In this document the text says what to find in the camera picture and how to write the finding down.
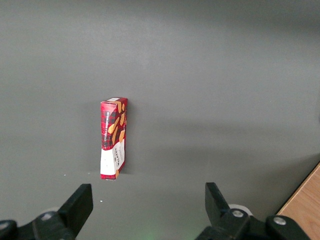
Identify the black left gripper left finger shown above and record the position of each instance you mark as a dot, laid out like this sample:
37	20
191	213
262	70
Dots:
72	212

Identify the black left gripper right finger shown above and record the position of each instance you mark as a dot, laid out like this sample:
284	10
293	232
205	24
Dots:
220	210

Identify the red tartan shortbread cookie box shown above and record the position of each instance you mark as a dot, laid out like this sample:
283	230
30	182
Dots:
113	140

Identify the wooden two-drawer cabinet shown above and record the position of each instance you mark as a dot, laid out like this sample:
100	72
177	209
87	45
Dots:
303	207

